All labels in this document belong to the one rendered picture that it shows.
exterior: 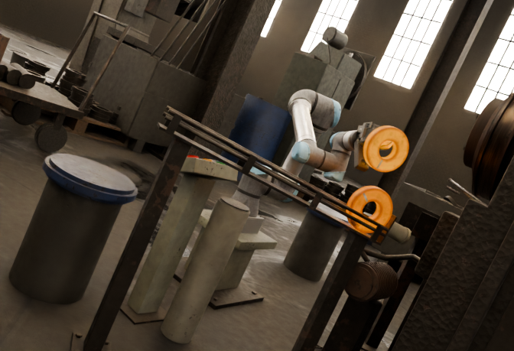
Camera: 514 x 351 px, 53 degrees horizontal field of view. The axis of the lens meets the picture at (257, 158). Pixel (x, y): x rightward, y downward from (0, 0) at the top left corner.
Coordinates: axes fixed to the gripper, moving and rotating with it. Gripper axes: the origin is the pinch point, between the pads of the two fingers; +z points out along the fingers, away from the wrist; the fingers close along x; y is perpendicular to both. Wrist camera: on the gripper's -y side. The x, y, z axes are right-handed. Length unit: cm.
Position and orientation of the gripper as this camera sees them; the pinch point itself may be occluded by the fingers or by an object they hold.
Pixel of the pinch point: (388, 144)
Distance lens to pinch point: 177.6
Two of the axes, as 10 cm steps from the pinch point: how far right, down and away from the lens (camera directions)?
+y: 3.3, -9.3, 1.4
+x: 8.7, 3.6, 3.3
